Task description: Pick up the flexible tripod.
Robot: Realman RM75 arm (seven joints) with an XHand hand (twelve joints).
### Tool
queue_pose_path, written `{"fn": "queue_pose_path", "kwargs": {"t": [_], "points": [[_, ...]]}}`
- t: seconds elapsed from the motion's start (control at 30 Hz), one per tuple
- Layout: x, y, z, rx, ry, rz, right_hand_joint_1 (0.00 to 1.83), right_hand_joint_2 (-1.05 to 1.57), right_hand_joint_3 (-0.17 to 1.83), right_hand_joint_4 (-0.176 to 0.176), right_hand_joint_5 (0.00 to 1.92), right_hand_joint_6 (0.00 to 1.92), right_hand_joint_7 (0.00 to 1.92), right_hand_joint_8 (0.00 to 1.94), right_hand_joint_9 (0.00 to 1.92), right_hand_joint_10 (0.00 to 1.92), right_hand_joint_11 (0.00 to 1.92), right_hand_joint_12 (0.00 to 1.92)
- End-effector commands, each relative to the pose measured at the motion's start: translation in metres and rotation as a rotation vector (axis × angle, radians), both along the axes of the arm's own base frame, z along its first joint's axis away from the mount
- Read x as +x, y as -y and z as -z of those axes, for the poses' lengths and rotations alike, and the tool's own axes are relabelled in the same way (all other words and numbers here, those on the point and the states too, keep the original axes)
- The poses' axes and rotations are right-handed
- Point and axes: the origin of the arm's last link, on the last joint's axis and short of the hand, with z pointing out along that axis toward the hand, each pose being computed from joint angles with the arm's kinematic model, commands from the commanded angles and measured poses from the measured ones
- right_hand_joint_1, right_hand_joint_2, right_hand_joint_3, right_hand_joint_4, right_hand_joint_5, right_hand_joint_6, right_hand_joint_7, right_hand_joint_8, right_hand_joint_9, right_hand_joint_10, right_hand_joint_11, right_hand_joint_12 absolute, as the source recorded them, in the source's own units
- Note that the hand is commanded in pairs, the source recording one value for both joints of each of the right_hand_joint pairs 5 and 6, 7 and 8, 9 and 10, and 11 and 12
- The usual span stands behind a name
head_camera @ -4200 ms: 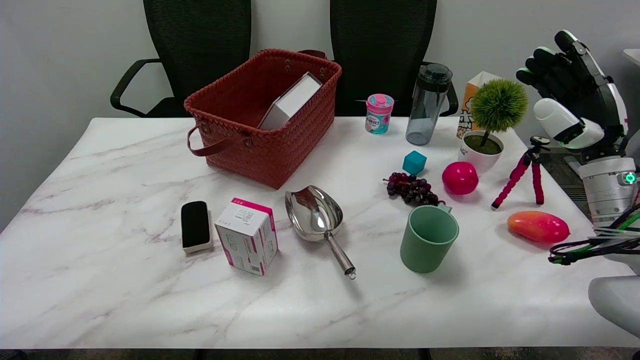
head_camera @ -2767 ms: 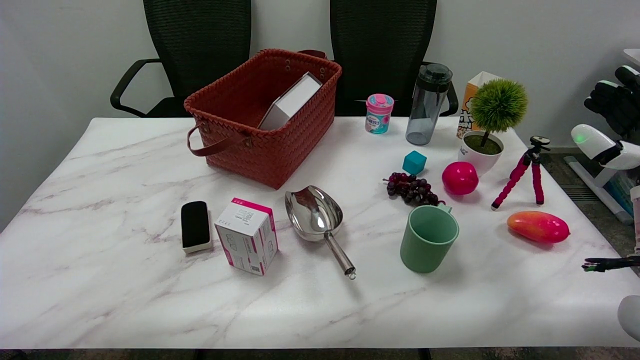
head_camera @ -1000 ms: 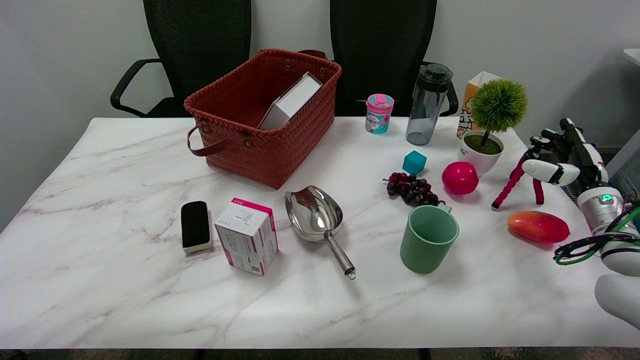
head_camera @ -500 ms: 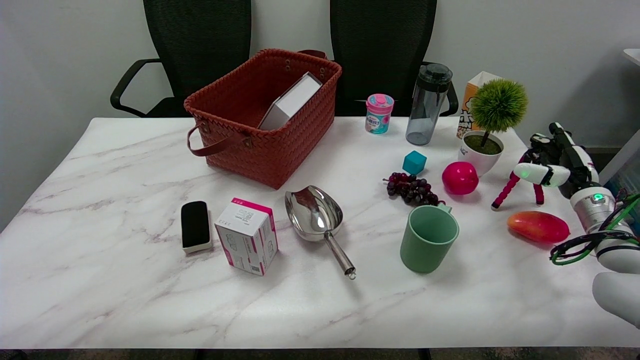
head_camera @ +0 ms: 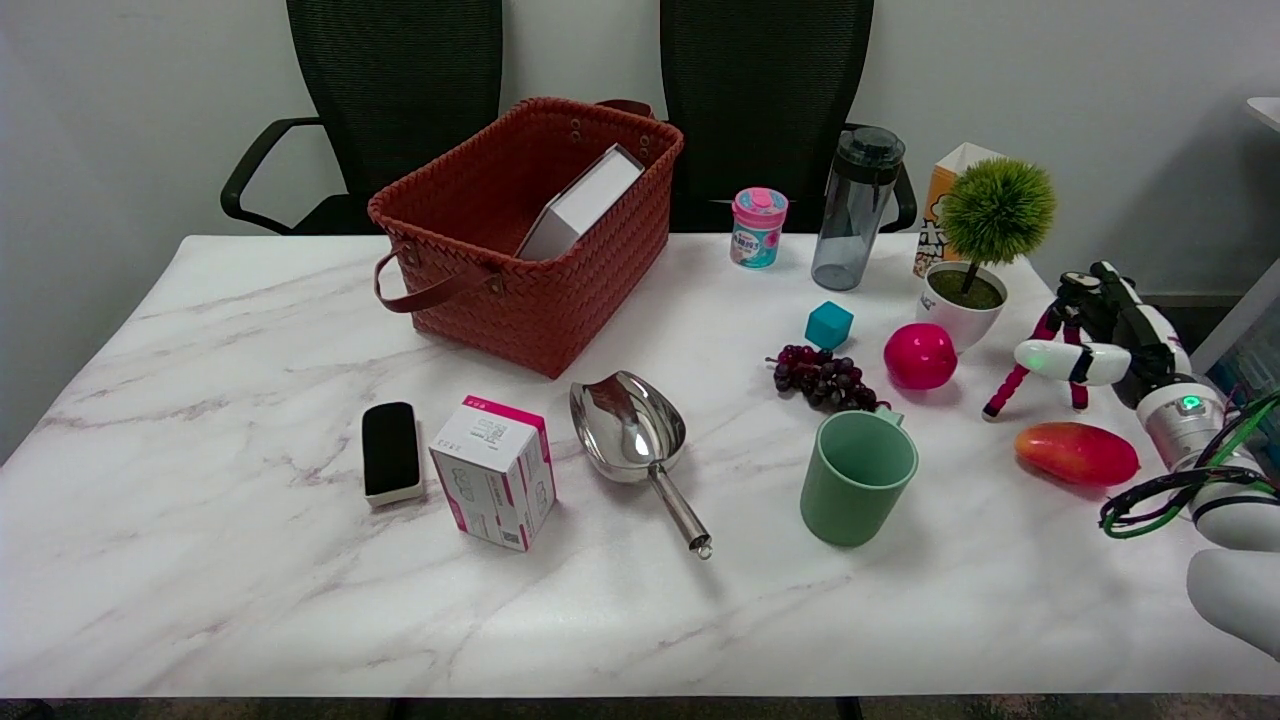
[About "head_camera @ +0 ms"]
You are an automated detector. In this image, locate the red orange mango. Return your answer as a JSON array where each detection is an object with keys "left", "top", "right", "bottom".
[{"left": 1014, "top": 421, "right": 1141, "bottom": 488}]

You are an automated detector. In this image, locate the pink lid candy jar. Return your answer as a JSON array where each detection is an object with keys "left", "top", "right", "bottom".
[{"left": 729, "top": 187, "right": 789, "bottom": 270}]

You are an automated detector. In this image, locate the black mesh office chair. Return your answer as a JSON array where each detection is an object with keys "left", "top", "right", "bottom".
[
  {"left": 220, "top": 0, "right": 504, "bottom": 237},
  {"left": 659, "top": 0, "right": 918, "bottom": 235}
]

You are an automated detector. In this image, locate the teal cube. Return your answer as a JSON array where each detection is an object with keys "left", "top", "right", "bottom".
[{"left": 805, "top": 301, "right": 855, "bottom": 351}]

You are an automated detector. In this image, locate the red woven basket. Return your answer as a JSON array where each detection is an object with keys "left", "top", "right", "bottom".
[{"left": 367, "top": 97, "right": 686, "bottom": 381}]

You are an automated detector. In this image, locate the orange white carton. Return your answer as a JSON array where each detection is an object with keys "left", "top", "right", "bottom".
[{"left": 912, "top": 142, "right": 1002, "bottom": 280}]

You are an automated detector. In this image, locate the silver metal scoop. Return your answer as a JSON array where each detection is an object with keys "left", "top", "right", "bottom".
[{"left": 569, "top": 370, "right": 714, "bottom": 560}]

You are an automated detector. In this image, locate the pink flexible tripod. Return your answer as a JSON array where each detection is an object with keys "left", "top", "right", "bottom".
[{"left": 982, "top": 271, "right": 1102, "bottom": 422}]

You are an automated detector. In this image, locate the grey transparent water bottle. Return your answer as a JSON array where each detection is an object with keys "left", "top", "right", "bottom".
[{"left": 811, "top": 125, "right": 907, "bottom": 293}]

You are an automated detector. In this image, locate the green cup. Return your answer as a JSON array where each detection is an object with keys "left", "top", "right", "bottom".
[{"left": 799, "top": 408, "right": 920, "bottom": 548}]

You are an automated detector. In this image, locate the green ball potted plant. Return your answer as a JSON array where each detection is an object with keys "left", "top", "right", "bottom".
[{"left": 916, "top": 157, "right": 1058, "bottom": 351}]

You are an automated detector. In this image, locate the pink white box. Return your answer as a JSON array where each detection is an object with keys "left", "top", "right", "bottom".
[{"left": 429, "top": 394, "right": 558, "bottom": 553}]

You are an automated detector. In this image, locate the black green cable bundle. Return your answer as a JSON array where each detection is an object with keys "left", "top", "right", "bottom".
[{"left": 1098, "top": 390, "right": 1280, "bottom": 540}]

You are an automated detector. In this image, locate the purple grape bunch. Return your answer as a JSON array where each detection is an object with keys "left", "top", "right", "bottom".
[{"left": 766, "top": 344, "right": 891, "bottom": 414}]

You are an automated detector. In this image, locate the black whiteboard eraser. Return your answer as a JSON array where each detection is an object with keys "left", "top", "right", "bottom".
[{"left": 361, "top": 401, "right": 426, "bottom": 507}]

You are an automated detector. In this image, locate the pink ball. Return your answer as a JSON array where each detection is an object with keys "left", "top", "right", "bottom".
[{"left": 883, "top": 322, "right": 959, "bottom": 392}]

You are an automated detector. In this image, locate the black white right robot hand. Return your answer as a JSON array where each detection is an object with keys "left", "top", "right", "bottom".
[{"left": 1014, "top": 261, "right": 1193, "bottom": 410}]

